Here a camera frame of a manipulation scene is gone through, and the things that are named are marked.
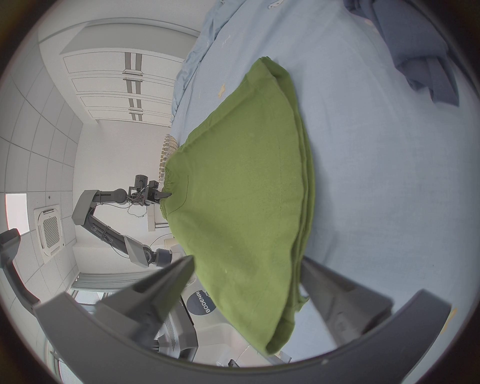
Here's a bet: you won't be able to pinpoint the pale blue quilt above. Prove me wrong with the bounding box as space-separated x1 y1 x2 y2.
170 0 242 125

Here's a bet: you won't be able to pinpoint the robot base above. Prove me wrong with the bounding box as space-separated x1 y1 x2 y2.
148 207 293 370

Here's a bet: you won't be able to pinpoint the bed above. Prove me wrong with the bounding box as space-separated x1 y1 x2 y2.
170 0 478 361

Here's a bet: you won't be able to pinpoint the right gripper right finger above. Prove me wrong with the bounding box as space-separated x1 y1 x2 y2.
300 257 395 347

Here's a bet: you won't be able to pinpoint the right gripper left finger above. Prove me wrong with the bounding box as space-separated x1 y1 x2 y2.
95 256 196 348

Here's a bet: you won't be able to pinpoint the green shorts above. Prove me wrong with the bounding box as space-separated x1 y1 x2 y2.
159 56 316 355

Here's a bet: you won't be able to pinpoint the white wardrobe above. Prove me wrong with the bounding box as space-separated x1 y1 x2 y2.
37 20 200 127

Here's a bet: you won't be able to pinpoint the white ceiling air vent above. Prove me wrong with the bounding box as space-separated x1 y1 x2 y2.
34 204 76 264

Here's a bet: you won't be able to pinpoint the dark blue printed T-shirt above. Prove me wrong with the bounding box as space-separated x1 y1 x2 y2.
343 0 460 108

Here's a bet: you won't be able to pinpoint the round woven basket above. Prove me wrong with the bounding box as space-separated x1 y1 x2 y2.
157 134 181 185

